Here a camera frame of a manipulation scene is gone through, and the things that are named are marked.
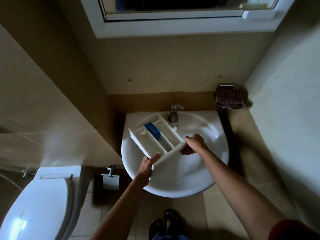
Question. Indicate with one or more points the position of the person's right hand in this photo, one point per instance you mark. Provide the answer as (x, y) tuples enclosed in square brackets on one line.
[(196, 144)]

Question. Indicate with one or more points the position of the person's left hand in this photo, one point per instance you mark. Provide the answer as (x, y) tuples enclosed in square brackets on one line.
[(146, 169)]

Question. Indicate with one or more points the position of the red checkered cloth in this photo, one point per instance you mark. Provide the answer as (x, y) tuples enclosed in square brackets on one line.
[(228, 97)]

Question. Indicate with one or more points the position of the person's left forearm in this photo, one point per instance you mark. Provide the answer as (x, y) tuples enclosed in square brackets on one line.
[(117, 214)]

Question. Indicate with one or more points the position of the person's right forearm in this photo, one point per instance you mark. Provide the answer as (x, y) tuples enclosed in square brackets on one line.
[(245, 194)]

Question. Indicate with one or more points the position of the white ceramic sink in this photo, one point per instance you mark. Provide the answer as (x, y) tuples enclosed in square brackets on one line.
[(185, 177)]

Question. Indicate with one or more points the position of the metal toilet paper holder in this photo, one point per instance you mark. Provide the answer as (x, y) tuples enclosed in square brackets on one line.
[(111, 181)]

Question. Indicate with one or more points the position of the metal faucet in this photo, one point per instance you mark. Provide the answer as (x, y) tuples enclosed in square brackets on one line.
[(174, 113)]

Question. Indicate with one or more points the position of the black right sandal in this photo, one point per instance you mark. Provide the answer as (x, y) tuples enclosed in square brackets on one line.
[(171, 216)]

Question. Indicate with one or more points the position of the blue jeans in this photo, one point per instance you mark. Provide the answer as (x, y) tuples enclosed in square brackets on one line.
[(170, 236)]

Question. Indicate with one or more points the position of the white toilet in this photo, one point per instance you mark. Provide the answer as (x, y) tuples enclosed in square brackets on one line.
[(35, 209)]

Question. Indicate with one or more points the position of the white framed mirror cabinet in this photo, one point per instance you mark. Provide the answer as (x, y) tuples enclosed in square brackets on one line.
[(175, 27)]

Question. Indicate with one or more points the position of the dark red shirt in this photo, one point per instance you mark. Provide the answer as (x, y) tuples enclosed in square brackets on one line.
[(292, 231)]

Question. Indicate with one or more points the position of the chrome wall holder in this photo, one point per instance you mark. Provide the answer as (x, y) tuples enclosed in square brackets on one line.
[(226, 85)]

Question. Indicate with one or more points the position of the metal wall valve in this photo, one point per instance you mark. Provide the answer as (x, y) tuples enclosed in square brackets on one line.
[(25, 173)]

